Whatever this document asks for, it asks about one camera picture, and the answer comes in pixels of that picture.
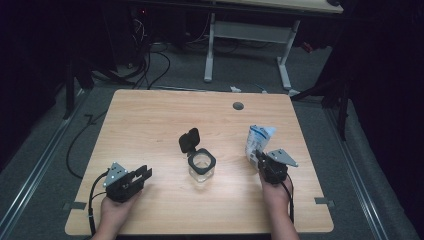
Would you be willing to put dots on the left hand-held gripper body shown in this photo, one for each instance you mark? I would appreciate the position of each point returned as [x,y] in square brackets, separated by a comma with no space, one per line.
[121,190]

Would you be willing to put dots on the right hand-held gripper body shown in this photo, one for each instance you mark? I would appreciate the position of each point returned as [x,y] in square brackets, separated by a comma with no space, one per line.
[275,171]

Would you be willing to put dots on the white and blue snack pouch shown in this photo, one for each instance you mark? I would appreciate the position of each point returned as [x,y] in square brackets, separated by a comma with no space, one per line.
[256,140]

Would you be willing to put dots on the glass jar with black lid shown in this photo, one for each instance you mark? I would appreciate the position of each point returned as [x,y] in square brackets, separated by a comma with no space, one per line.
[201,163]

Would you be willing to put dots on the person's left hand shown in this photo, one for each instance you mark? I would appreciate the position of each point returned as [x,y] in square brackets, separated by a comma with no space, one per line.
[115,211]

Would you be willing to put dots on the person's right hand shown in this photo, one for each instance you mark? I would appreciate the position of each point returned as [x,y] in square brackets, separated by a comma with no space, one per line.
[276,195]

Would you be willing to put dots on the grey tape strip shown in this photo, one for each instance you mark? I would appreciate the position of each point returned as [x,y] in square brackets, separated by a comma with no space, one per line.
[323,201]
[75,205]

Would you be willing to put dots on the white scrap on floor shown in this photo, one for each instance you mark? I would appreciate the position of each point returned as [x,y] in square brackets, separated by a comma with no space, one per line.
[235,89]

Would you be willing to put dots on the black stand leg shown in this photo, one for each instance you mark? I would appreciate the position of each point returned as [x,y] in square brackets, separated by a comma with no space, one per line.
[69,90]
[341,113]

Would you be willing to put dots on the small red object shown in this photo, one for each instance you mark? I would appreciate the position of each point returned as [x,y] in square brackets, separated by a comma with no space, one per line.
[307,47]

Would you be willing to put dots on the white-framed desk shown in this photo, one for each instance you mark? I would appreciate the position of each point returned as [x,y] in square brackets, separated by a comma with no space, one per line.
[250,32]

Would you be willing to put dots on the metal floor rail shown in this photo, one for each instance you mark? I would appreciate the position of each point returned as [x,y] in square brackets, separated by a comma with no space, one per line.
[36,156]
[356,166]

